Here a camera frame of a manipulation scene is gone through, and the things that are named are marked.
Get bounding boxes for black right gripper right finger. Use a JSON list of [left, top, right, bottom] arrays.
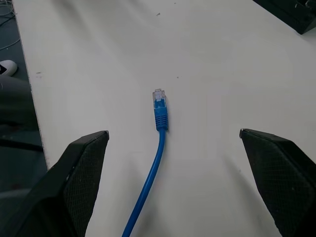
[[239, 128, 316, 237]]

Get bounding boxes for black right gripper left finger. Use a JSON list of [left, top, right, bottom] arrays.
[[0, 130, 110, 237]]

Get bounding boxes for black box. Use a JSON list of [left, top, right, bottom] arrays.
[[252, 0, 316, 35]]

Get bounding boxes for white sneaker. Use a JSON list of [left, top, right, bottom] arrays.
[[0, 60, 18, 77]]

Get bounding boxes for blue ethernet cable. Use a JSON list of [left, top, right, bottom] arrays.
[[121, 88, 170, 237]]

